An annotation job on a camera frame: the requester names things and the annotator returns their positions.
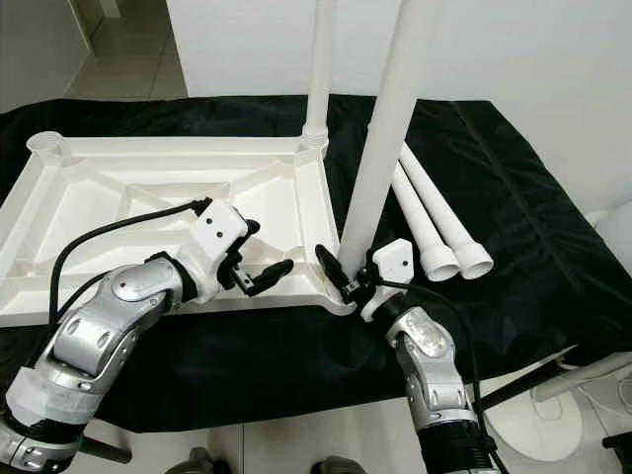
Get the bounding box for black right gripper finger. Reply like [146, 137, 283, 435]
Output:
[314, 244, 352, 292]

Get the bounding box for white plastic children table top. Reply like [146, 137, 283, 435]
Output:
[0, 131, 356, 329]

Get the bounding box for grey robot left leg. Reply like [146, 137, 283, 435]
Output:
[183, 449, 230, 474]

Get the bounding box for black metal table leg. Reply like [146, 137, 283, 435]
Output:
[79, 439, 134, 465]
[489, 355, 579, 416]

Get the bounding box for black fabric table cover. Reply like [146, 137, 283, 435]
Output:
[0, 96, 632, 431]

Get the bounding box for white standing fan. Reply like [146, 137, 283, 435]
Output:
[494, 207, 632, 465]

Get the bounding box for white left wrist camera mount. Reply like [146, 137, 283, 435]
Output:
[188, 200, 251, 302]

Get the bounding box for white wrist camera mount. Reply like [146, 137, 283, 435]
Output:
[188, 200, 251, 302]
[360, 237, 416, 325]

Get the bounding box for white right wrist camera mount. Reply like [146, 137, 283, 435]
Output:
[360, 237, 416, 325]

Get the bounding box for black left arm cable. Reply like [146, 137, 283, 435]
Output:
[49, 199, 208, 307]

